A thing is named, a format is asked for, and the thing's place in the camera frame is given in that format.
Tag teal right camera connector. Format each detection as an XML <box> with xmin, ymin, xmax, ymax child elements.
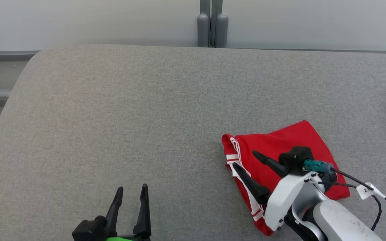
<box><xmin>304</xmin><ymin>160</ymin><xmax>334</xmax><ymax>174</ymax></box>

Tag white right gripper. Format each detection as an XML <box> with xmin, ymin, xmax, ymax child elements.
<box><xmin>232</xmin><ymin>150</ymin><xmax>315</xmax><ymax>231</ymax></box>

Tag red basketball jersey white sleeves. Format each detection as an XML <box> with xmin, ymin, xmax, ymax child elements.
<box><xmin>221</xmin><ymin>120</ymin><xmax>351</xmax><ymax>237</ymax></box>

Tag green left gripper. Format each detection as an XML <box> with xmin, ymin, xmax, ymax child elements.
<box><xmin>105</xmin><ymin>183</ymin><xmax>152</xmax><ymax>241</ymax></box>

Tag grey partition bottom rail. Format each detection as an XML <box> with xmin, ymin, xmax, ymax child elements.
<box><xmin>0</xmin><ymin>50</ymin><xmax>41</xmax><ymax>62</ymax></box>

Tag black right cable white tag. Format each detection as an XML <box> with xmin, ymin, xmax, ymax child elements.
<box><xmin>330</xmin><ymin>168</ymin><xmax>386</xmax><ymax>241</ymax></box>

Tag grey partition post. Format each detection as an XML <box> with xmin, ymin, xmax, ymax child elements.
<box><xmin>197</xmin><ymin>0</ymin><xmax>211</xmax><ymax>48</ymax></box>
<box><xmin>212</xmin><ymin>0</ymin><xmax>229</xmax><ymax>48</ymax></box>

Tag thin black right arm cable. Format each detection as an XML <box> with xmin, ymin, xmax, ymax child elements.
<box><xmin>317</xmin><ymin>181</ymin><xmax>382</xmax><ymax>231</ymax></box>

